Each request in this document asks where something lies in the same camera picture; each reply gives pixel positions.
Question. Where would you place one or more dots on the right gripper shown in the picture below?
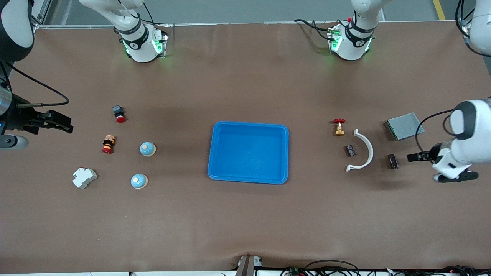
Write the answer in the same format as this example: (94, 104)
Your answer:
(19, 119)

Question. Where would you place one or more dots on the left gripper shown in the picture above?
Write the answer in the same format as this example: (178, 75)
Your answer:
(433, 153)

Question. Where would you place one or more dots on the small black capacitor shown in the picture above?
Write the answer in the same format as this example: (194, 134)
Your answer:
(393, 161)
(349, 150)

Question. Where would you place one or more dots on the light blue desk bell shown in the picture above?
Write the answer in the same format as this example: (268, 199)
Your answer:
(147, 149)
(139, 181)

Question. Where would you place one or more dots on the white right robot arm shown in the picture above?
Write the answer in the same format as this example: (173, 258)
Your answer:
(142, 42)

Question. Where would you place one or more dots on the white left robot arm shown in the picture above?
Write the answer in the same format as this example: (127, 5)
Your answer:
(351, 42)

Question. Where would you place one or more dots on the grey metal box module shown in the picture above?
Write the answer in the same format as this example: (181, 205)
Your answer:
(402, 126)

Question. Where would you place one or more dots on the red yellow emergency stop button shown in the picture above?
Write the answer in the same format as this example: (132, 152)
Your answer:
(108, 145)

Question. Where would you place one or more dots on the white circuit breaker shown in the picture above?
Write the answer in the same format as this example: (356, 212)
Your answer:
(84, 178)

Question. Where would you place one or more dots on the red black push button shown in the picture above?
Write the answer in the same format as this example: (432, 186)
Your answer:
(119, 113)

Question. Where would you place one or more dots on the blue plastic tray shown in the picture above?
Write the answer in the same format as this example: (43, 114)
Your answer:
(249, 153)

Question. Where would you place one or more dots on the grey metal table clamp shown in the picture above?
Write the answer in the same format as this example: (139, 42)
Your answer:
(247, 266)

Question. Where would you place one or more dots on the white curved plastic bracket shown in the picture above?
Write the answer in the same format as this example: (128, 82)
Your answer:
(369, 151)

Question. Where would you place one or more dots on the aluminium frame profile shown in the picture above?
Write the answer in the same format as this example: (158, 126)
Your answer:
(42, 13)

